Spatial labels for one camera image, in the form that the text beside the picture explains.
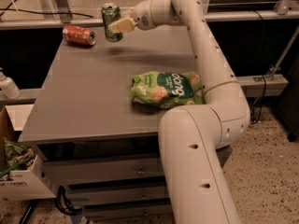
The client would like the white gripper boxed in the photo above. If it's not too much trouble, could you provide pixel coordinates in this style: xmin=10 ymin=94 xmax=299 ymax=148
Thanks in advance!
xmin=108 ymin=0 xmax=155 ymax=34

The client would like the green soda can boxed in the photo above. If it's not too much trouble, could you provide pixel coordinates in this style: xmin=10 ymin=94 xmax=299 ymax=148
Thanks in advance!
xmin=101 ymin=3 xmax=122 ymax=42

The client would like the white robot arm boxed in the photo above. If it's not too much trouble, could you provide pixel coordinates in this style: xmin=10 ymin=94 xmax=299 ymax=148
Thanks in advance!
xmin=108 ymin=0 xmax=250 ymax=224

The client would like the red coke can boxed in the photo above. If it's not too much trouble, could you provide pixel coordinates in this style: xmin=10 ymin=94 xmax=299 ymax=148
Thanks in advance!
xmin=63 ymin=25 xmax=95 ymax=46

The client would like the green snack chip bag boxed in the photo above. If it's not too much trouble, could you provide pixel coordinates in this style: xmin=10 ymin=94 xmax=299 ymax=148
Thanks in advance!
xmin=130 ymin=71 xmax=205 ymax=109

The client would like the white plastic bottle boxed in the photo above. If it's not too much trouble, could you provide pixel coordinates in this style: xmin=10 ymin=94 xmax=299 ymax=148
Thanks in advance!
xmin=0 ymin=69 xmax=21 ymax=99

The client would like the grey drawer cabinet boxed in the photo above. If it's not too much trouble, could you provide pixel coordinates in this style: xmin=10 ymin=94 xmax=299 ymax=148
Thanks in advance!
xmin=21 ymin=26 xmax=195 ymax=220

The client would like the white cardboard box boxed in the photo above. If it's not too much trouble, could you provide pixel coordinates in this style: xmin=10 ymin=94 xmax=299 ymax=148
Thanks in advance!
xmin=0 ymin=106 xmax=57 ymax=201

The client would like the metal frame rail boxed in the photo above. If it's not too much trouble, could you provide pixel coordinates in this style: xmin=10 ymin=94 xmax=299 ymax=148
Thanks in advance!
xmin=0 ymin=10 xmax=299 ymax=30

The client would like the black cable bundle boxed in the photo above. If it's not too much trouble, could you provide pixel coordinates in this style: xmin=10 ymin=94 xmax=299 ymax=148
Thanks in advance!
xmin=53 ymin=186 xmax=82 ymax=217

